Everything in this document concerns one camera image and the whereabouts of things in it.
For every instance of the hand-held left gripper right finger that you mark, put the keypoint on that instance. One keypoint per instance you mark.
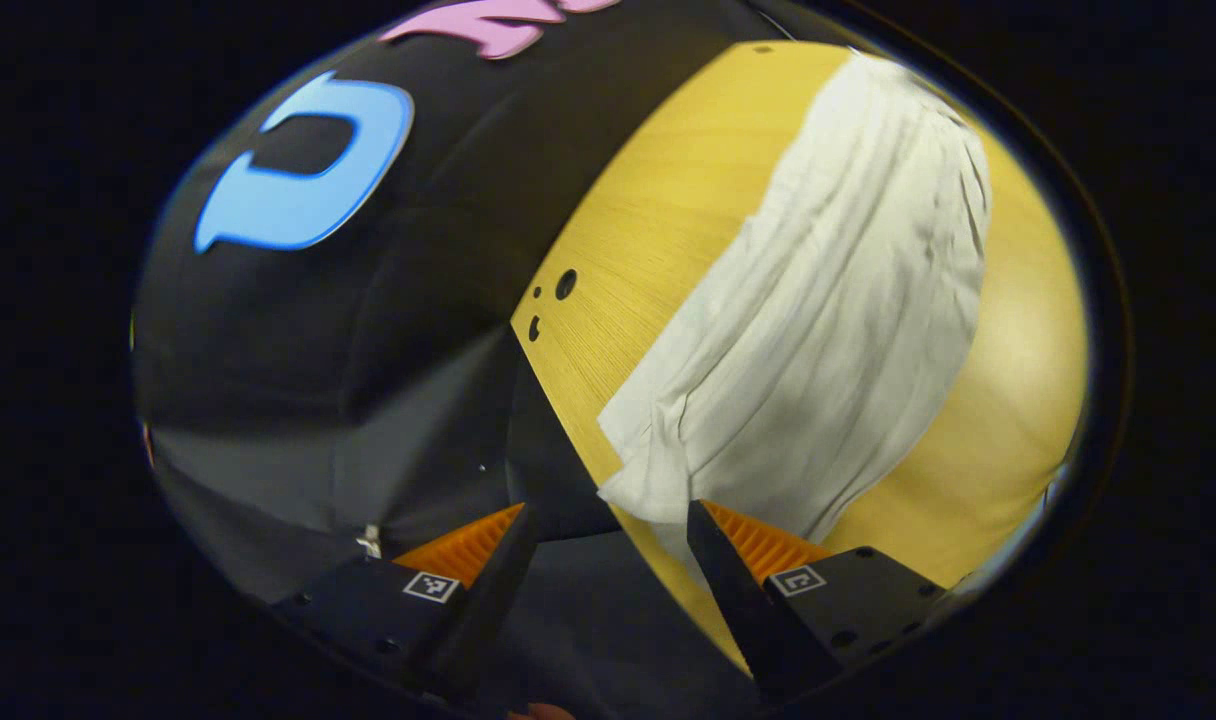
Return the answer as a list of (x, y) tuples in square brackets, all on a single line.
[(733, 600)]

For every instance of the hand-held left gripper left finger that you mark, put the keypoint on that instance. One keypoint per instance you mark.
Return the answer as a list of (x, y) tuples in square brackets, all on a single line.
[(483, 610)]

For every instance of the white jeans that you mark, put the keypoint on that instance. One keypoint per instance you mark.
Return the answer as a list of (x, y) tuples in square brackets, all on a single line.
[(828, 320)]

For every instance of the small metal cloth clip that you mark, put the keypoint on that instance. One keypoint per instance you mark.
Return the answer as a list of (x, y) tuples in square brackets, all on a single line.
[(369, 541)]

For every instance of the black backdrop cloth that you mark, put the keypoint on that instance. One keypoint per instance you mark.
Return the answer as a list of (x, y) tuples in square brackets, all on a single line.
[(368, 380)]

